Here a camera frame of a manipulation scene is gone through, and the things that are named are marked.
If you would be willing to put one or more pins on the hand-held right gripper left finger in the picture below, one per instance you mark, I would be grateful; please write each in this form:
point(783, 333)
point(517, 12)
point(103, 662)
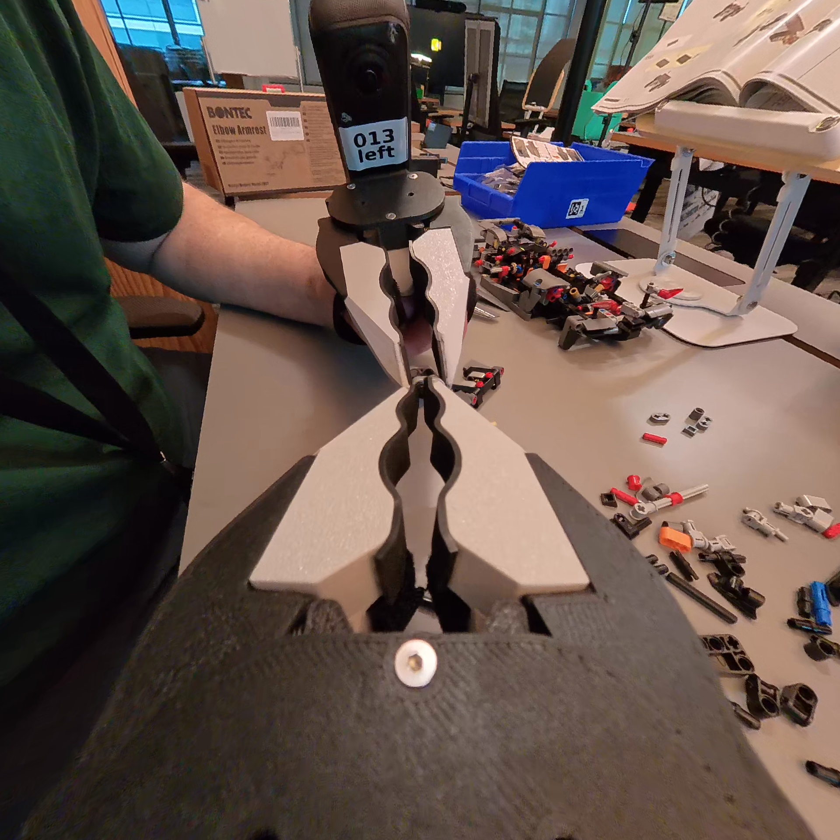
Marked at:
point(321, 525)

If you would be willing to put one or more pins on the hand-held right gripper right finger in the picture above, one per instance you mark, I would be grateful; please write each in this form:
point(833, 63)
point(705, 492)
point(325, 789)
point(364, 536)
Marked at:
point(512, 525)

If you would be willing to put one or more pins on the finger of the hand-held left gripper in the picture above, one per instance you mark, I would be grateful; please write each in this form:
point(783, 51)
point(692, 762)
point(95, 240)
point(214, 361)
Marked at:
point(449, 282)
point(361, 289)

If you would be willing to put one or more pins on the yellow axle lego assembly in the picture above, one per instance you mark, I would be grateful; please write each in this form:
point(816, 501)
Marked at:
point(423, 377)

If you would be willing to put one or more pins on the black grey lego assembly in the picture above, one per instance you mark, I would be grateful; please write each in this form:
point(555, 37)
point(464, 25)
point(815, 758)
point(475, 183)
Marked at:
point(482, 384)

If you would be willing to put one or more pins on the pile of lego pieces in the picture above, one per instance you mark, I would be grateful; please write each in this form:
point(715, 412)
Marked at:
point(676, 535)

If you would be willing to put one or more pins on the black triangular lego beam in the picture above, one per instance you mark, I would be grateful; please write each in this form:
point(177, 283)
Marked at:
point(728, 654)

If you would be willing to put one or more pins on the person's left forearm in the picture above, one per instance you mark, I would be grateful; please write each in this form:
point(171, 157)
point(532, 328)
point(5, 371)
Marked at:
point(229, 256)

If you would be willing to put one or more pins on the silver lego body panel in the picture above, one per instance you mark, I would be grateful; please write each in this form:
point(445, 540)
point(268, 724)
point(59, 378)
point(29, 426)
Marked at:
point(487, 312)

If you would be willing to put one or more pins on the partly built lego car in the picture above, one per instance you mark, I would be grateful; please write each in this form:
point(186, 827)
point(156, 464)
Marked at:
point(564, 289)

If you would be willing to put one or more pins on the dark grey double lego connector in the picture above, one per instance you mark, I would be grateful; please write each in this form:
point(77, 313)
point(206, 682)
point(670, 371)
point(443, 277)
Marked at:
point(699, 417)

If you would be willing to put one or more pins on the person's left hand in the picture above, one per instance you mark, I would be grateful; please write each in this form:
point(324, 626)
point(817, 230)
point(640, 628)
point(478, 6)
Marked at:
point(417, 328)

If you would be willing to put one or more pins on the white whiteboard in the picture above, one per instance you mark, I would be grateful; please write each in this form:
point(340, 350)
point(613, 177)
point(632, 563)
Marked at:
point(249, 39)

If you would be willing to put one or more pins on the brown printed carton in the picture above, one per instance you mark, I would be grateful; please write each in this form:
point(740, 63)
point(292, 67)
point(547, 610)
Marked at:
point(262, 157)

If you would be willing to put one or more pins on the printed instruction sheet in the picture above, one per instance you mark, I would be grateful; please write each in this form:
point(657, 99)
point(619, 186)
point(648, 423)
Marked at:
point(544, 151)

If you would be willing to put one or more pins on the blue tagged plastic bin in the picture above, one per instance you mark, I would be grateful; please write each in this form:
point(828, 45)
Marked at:
point(590, 190)

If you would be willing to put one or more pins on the brown office chair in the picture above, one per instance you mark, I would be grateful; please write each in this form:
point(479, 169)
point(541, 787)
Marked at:
point(164, 315)

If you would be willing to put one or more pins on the wooden partition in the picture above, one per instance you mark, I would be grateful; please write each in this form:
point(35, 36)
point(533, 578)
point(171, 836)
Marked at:
point(105, 46)

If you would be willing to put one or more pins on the white rounded board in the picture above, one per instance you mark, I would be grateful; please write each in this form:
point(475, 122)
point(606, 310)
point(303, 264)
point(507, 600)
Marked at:
point(735, 321)

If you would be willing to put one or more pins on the person's torso green shirt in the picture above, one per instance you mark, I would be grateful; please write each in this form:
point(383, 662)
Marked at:
point(65, 262)

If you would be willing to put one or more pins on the open instruction booklet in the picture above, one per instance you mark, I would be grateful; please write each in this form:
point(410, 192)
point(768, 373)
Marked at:
point(735, 46)

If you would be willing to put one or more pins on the white book stand frame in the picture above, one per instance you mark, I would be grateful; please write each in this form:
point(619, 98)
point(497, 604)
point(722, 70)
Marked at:
point(735, 121)

